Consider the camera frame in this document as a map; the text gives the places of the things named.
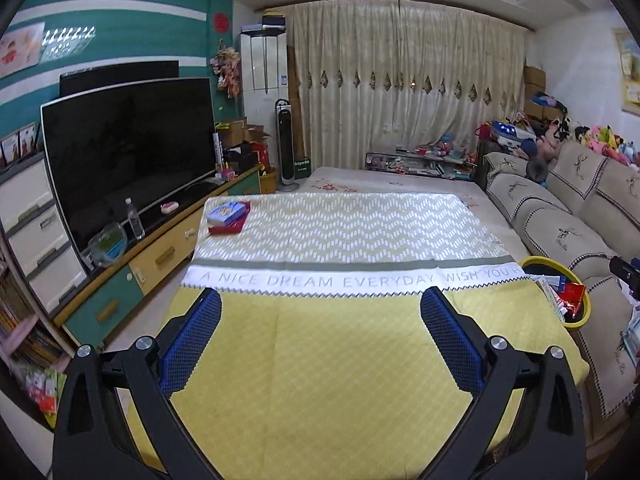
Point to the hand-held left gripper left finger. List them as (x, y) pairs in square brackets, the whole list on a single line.
[(192, 345)]

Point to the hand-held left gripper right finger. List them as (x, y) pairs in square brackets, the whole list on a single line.
[(452, 343)]

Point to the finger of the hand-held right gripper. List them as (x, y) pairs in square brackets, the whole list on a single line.
[(622, 270)]

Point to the red snack wrapper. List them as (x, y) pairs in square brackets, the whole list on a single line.
[(575, 296)]

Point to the yellow trash bin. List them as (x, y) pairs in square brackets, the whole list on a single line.
[(577, 323)]

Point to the beige sofa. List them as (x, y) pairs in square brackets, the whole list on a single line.
[(550, 230)]

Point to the teal and yellow TV cabinet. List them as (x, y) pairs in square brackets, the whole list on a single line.
[(115, 301)]

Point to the grey round plush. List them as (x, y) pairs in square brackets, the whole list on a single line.
[(537, 170)]

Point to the clear water bottle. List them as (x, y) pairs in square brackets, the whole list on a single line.
[(135, 225)]

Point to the pile of plush toys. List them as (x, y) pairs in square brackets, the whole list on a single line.
[(605, 137)]

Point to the blue card box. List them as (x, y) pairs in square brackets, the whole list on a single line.
[(225, 212)]

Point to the small pink dish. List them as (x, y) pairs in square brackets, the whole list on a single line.
[(169, 207)]

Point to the colourful packets on floor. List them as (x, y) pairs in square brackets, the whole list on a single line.
[(42, 395)]

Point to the row of books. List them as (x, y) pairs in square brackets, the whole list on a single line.
[(25, 320)]

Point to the blue star bag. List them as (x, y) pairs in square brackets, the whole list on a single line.
[(512, 131)]

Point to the yellow bucket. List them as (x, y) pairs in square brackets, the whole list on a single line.
[(269, 182)]

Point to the low glass shelf with toys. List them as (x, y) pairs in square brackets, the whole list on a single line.
[(420, 160)]

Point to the black box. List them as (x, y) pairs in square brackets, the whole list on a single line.
[(241, 160)]

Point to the large curved television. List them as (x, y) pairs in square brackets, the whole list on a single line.
[(130, 160)]

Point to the stacked cardboard boxes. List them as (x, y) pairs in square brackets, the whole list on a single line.
[(537, 90)]

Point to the white plastic drawer unit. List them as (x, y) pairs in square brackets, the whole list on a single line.
[(30, 230)]

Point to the framed landscape painting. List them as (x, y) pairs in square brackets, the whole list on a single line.
[(630, 70)]

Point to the open cardboard boxes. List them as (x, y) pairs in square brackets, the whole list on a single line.
[(245, 132)]

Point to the black tower fan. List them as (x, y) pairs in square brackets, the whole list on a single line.
[(286, 135)]

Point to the cream embroidered curtain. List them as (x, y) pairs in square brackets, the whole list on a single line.
[(400, 90)]

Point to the hanging flower decoration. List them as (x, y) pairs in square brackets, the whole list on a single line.
[(226, 72)]

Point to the black flat television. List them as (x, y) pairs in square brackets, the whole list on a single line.
[(120, 76)]

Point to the white standing air conditioner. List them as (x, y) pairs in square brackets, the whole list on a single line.
[(262, 70)]

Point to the small photo frame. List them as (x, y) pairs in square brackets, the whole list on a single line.
[(9, 149), (28, 139)]

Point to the red round wall sticker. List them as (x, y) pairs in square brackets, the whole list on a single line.
[(221, 22)]

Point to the clear acrylic wall picture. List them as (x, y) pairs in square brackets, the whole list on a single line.
[(67, 42)]

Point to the pale wall poster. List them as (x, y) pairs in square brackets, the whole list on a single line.
[(20, 50)]

